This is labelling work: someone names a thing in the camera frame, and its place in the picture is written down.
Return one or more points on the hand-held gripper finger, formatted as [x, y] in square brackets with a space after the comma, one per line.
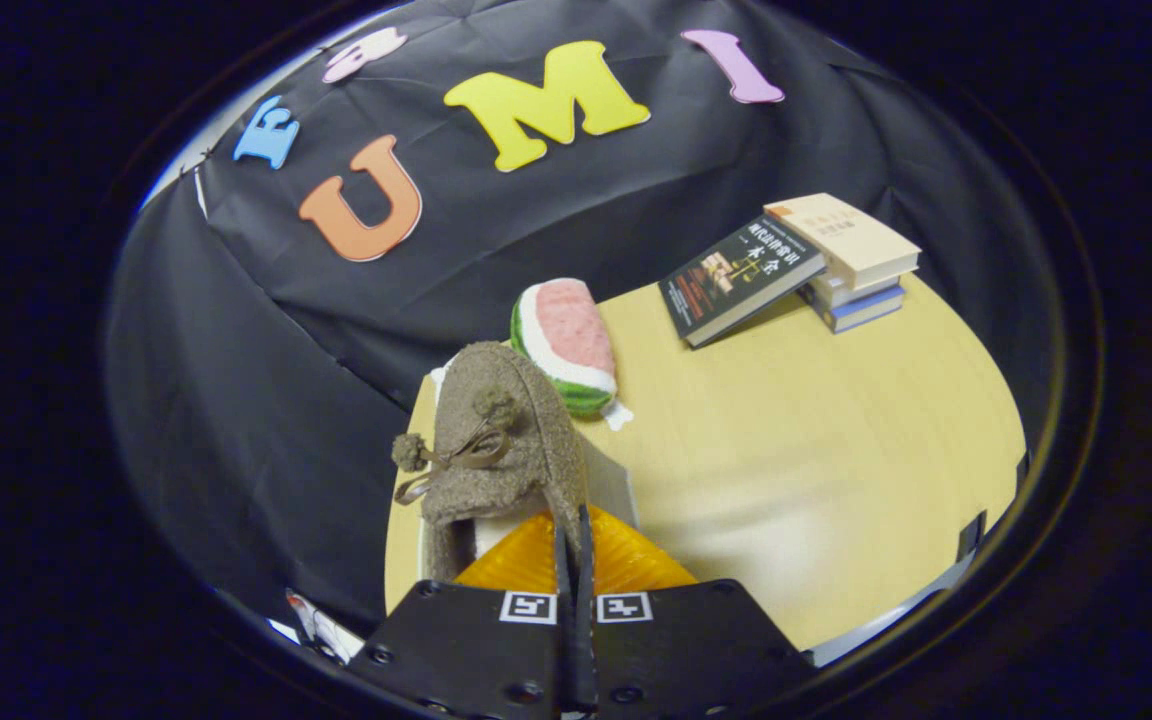
[566, 640]
[586, 640]

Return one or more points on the white fabric storage box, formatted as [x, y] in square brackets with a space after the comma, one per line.
[611, 485]

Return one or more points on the brown fuzzy shoe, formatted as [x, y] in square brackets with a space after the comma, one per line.
[506, 440]

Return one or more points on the white and red object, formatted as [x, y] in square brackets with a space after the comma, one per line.
[321, 628]

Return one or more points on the watermelon slice plush toy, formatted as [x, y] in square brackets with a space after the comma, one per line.
[571, 330]

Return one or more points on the black cover book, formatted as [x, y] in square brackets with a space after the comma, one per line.
[736, 280]

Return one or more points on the blue cover book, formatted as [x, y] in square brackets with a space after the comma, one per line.
[861, 310]

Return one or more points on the pale grey book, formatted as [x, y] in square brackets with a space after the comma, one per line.
[841, 290]

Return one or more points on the tan cover book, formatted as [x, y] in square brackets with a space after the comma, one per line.
[851, 240]

